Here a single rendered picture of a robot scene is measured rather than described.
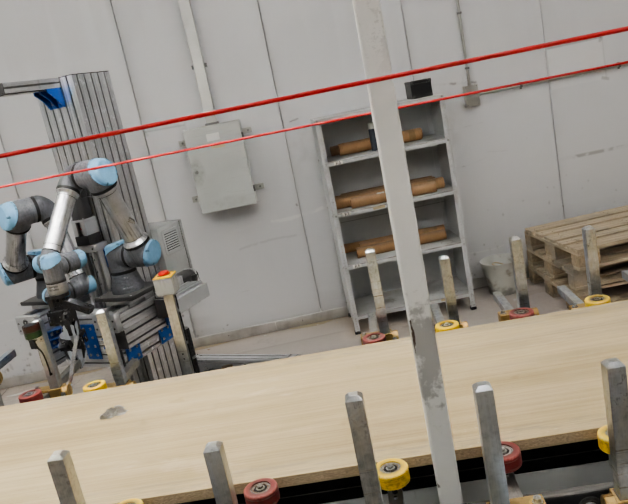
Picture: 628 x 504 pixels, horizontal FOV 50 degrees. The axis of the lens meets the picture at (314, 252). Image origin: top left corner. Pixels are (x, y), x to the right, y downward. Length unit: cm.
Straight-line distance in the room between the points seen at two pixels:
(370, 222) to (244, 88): 136
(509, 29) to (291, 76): 162
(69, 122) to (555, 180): 363
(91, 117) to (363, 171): 239
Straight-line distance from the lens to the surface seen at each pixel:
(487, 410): 139
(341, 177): 511
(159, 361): 358
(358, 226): 518
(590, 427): 170
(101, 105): 344
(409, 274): 138
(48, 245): 289
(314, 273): 524
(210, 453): 143
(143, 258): 304
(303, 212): 514
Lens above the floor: 175
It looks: 13 degrees down
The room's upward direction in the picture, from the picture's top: 12 degrees counter-clockwise
